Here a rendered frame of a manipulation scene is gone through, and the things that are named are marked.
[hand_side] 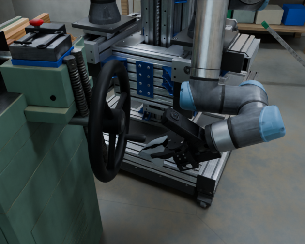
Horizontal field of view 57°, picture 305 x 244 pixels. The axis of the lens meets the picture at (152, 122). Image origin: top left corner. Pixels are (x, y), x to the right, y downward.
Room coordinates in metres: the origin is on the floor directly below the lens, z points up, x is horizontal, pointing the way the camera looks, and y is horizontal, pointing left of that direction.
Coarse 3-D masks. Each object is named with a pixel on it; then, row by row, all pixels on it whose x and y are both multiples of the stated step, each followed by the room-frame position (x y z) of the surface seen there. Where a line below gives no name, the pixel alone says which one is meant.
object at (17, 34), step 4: (40, 16) 0.97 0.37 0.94; (44, 16) 0.98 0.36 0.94; (48, 16) 1.01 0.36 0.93; (44, 20) 0.97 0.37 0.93; (48, 20) 1.00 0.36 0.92; (24, 24) 0.88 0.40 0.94; (28, 24) 0.88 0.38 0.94; (20, 28) 0.85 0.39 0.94; (24, 28) 0.85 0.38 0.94; (12, 32) 0.81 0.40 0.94; (16, 32) 0.81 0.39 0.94; (20, 32) 0.82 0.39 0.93; (24, 32) 0.84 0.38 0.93; (8, 36) 0.77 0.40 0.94; (12, 36) 0.78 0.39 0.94; (16, 36) 0.80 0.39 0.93; (20, 36) 0.82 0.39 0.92; (16, 40) 0.80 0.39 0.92
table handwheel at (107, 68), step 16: (112, 64) 0.56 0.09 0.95; (96, 80) 0.50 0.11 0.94; (128, 80) 0.67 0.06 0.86; (96, 96) 0.47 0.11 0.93; (128, 96) 0.67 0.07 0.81; (96, 112) 0.44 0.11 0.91; (112, 112) 0.53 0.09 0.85; (128, 112) 0.66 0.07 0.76; (96, 128) 0.43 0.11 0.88; (112, 128) 0.52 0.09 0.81; (128, 128) 0.64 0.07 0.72; (96, 144) 0.41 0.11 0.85; (112, 144) 0.52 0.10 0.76; (96, 160) 0.41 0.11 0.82; (112, 160) 0.50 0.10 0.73; (96, 176) 0.42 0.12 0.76; (112, 176) 0.46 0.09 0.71
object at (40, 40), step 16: (32, 32) 0.62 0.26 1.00; (48, 32) 0.62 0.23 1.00; (64, 32) 0.65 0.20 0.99; (16, 48) 0.54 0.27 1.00; (32, 48) 0.53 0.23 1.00; (48, 48) 0.53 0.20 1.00; (64, 48) 0.57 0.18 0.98; (16, 64) 0.54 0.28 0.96; (32, 64) 0.53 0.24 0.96; (48, 64) 0.53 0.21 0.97
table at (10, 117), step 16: (0, 80) 0.59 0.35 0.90; (0, 96) 0.51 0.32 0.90; (16, 96) 0.51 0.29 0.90; (0, 112) 0.45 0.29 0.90; (16, 112) 0.49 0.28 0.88; (32, 112) 0.50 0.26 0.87; (48, 112) 0.50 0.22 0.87; (64, 112) 0.50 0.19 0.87; (0, 128) 0.43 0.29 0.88; (16, 128) 0.47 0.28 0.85; (0, 144) 0.42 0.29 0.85
